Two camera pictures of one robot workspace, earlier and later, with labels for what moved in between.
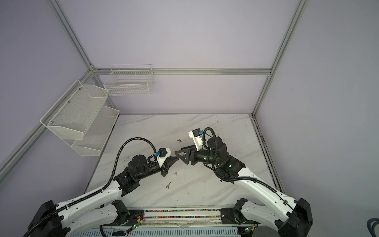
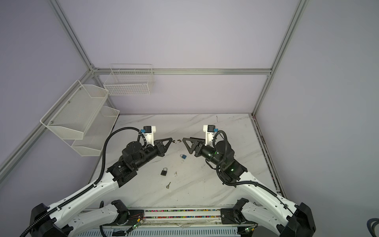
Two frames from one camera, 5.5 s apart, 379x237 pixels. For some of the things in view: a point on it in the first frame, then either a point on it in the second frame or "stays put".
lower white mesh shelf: [96, 133] stays put
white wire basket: [130, 79] stays put
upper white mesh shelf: [73, 115] stays put
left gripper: [168, 165] -> [159, 146]
